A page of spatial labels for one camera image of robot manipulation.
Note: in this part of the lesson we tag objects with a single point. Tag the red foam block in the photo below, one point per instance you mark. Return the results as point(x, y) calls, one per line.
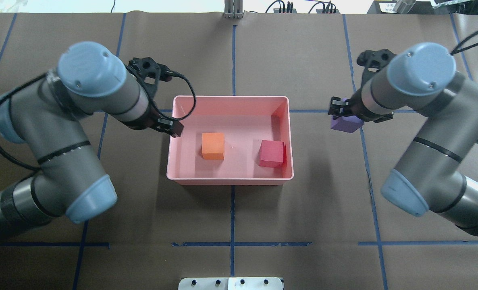
point(272, 154)

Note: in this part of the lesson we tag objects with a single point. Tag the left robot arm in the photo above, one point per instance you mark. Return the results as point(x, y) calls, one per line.
point(40, 131)

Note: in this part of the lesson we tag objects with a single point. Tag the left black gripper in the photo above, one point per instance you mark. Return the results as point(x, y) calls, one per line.
point(150, 119)

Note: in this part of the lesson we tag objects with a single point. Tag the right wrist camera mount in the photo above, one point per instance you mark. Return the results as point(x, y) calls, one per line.
point(374, 61)

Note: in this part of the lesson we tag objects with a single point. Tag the purple foam block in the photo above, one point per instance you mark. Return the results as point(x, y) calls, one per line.
point(346, 124)

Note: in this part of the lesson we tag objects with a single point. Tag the aluminium frame post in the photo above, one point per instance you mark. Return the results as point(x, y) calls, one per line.
point(233, 9)

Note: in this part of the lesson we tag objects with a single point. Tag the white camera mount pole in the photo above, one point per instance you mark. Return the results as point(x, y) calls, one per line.
point(232, 283)

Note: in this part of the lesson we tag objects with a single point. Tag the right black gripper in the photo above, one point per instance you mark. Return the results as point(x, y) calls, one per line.
point(354, 107)

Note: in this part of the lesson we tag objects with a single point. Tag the orange foam block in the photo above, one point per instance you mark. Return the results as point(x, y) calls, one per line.
point(213, 145)

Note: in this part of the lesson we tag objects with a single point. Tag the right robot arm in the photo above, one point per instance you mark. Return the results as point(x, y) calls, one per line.
point(424, 77)

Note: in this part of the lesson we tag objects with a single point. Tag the pink plastic bin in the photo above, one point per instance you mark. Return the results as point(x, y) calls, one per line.
point(245, 123)

